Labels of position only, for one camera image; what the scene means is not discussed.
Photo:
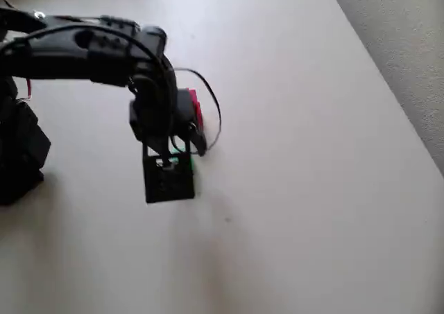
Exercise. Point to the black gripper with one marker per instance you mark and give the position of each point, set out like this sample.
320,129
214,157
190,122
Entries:
160,138

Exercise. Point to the green cube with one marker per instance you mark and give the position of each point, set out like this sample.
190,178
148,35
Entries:
180,151

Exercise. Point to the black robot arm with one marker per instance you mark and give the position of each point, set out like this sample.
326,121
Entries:
69,57

